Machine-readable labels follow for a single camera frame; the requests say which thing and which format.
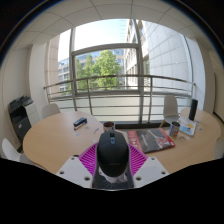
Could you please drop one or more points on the printed tin can with plant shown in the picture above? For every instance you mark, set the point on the printed tin can with plant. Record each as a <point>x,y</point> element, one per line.
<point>174,129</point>

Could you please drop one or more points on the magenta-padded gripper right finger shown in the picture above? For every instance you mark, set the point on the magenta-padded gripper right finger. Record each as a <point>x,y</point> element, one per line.
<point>137,160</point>

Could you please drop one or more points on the red and grey magazine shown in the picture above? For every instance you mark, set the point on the red and grey magazine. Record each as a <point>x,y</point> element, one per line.
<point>151,140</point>

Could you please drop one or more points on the black cylindrical speaker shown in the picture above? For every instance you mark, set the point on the black cylindrical speaker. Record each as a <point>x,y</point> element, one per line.
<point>193,109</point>

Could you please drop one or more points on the black office printer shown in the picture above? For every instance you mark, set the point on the black office printer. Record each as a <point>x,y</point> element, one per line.
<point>20,116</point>

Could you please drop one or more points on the black printed mouse pad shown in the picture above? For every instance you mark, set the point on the black printed mouse pad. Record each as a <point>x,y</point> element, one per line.
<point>113,182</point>

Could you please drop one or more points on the metal balcony railing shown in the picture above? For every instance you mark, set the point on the metal balcony railing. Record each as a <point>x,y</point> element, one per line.
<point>110,77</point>

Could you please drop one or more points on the printed mug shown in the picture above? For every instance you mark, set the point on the printed mug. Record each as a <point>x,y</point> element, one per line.
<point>108,126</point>

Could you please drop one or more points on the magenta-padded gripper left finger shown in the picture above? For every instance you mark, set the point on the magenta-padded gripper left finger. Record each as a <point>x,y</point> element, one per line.
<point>87,160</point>

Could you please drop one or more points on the small black box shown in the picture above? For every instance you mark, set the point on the small black box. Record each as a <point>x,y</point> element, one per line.
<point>80,122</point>

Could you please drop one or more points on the black computer mouse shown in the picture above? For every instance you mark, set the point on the black computer mouse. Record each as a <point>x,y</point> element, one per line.
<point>112,153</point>

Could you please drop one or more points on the white chair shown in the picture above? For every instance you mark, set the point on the white chair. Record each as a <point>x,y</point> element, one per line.
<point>11,151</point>
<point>171,108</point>
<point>50,110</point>

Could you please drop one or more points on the open illustrated book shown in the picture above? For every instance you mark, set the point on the open illustrated book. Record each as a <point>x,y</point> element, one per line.
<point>187,126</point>

